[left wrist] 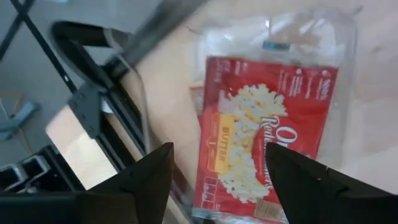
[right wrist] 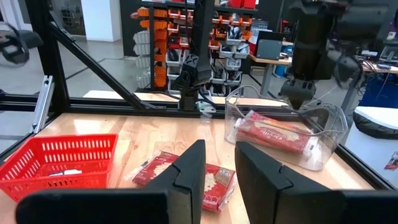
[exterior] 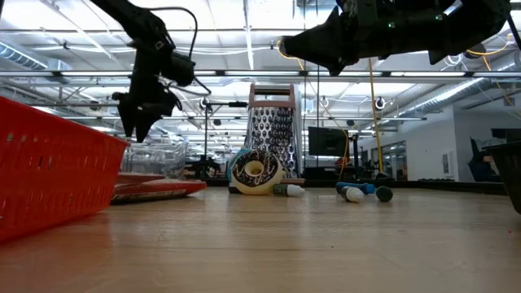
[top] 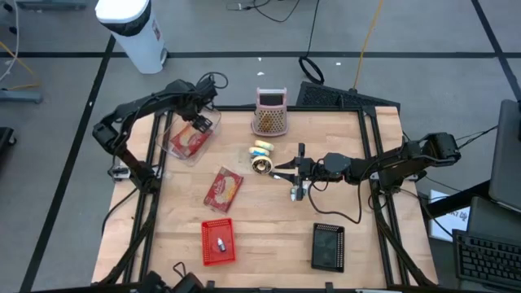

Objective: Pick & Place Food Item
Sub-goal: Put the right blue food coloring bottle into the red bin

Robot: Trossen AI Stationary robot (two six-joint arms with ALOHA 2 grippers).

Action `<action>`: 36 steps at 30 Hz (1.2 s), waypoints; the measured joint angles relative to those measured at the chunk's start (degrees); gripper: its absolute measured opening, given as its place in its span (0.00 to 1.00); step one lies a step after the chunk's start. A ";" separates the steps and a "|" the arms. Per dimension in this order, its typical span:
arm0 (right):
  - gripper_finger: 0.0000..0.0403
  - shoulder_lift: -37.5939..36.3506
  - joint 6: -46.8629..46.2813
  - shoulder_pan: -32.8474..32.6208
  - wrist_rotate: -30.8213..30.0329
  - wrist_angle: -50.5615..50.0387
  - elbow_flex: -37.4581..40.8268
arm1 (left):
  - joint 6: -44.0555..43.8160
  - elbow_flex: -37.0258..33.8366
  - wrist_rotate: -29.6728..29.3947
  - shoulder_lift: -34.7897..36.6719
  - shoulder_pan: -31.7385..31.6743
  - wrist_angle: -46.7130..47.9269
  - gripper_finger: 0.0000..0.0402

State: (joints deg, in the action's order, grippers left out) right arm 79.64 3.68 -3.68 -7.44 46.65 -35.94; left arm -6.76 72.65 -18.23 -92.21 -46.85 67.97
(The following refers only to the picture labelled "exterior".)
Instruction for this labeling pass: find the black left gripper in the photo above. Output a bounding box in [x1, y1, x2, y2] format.
[112, 39, 183, 144]

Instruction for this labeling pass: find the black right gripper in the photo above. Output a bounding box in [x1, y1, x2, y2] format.
[280, 0, 449, 77]

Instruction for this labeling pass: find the chocolate frosted donut toy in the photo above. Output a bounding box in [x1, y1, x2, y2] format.
[225, 148, 252, 189]

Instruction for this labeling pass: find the chocolate iced toy donut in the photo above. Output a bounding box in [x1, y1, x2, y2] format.
[230, 149, 287, 196]

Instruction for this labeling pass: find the blue marker pen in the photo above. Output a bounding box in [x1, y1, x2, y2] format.
[335, 181, 377, 196]

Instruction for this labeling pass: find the green dropper bottle white cap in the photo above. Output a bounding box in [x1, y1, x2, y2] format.
[272, 183, 306, 199]

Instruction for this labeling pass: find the dark round bottle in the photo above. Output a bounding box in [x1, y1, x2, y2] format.
[374, 185, 395, 203]

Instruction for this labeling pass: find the dark plastic slotted basket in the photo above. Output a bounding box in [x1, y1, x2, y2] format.
[483, 142, 521, 215]

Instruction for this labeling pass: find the clear plastic container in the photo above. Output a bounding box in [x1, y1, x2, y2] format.
[119, 141, 190, 182]

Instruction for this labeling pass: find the black monitor screen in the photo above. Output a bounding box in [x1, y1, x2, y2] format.
[307, 126, 349, 158]

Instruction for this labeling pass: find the red plastic slotted basket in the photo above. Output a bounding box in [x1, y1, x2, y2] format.
[0, 96, 130, 244]

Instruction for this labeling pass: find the seated person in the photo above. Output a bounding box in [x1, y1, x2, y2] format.
[466, 151, 503, 183]

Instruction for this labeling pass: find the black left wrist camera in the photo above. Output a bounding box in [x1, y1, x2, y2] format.
[168, 51, 197, 88]

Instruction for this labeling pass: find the black camera stand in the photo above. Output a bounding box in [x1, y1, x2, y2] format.
[185, 96, 249, 181]

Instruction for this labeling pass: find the metal box grater pink handle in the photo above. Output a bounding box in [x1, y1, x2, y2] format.
[243, 83, 306, 188]

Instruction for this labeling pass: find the thin yellow cable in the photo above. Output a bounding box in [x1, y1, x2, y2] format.
[309, 79, 352, 181]

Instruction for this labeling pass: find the white wall panel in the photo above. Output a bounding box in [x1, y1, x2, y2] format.
[442, 151, 454, 177]

